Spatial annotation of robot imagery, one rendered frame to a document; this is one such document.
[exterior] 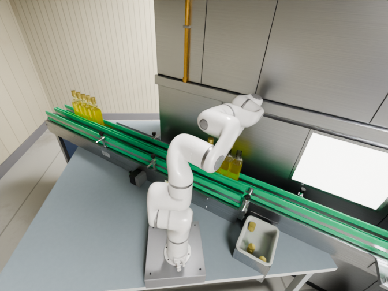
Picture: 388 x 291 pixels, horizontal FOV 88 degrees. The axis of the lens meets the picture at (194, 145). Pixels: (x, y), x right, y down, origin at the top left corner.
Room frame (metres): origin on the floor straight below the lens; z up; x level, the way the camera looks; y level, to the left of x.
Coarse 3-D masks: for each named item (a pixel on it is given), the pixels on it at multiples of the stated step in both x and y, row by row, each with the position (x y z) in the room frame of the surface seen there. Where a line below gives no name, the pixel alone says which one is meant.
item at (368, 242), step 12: (60, 108) 1.59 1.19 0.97; (144, 144) 1.14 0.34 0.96; (264, 192) 0.76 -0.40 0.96; (276, 204) 0.72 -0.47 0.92; (288, 204) 0.69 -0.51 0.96; (300, 216) 0.66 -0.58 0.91; (312, 216) 0.64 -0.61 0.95; (324, 228) 0.61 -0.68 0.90; (336, 228) 0.59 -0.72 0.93; (348, 228) 0.57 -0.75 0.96; (348, 240) 0.56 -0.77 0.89; (360, 240) 0.54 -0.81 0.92; (372, 240) 0.52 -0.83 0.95; (384, 252) 0.49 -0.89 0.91
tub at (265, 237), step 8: (248, 216) 0.69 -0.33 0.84; (248, 224) 0.68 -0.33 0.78; (256, 224) 0.67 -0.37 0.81; (264, 224) 0.65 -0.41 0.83; (248, 232) 0.64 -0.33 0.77; (256, 232) 0.64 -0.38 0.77; (264, 232) 0.64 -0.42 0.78; (272, 232) 0.63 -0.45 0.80; (240, 240) 0.55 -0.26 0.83; (248, 240) 0.59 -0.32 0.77; (256, 240) 0.59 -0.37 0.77; (264, 240) 0.60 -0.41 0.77; (272, 240) 0.59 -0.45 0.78; (240, 248) 0.54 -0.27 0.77; (256, 248) 0.55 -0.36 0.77; (264, 248) 0.55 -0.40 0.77; (272, 248) 0.53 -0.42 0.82; (256, 256) 0.51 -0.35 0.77; (264, 256) 0.51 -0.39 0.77; (272, 256) 0.48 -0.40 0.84; (264, 264) 0.44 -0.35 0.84
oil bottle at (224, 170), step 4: (228, 156) 0.89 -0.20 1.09; (232, 156) 0.90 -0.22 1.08; (224, 160) 0.88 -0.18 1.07; (228, 160) 0.87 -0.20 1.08; (224, 164) 0.88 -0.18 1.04; (228, 164) 0.87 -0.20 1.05; (220, 168) 0.89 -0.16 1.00; (224, 168) 0.88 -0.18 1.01; (228, 168) 0.87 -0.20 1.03; (220, 172) 0.89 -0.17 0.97; (224, 172) 0.88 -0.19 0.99; (228, 172) 0.87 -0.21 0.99
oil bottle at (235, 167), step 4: (232, 160) 0.87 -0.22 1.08; (236, 160) 0.86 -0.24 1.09; (240, 160) 0.87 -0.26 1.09; (232, 164) 0.86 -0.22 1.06; (236, 164) 0.85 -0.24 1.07; (240, 164) 0.85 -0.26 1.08; (232, 168) 0.86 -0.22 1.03; (236, 168) 0.85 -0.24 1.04; (240, 168) 0.86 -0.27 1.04; (232, 172) 0.86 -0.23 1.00; (236, 172) 0.85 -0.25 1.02; (228, 176) 0.87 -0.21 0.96; (232, 176) 0.86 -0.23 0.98; (236, 176) 0.85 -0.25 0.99; (236, 180) 0.85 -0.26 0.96
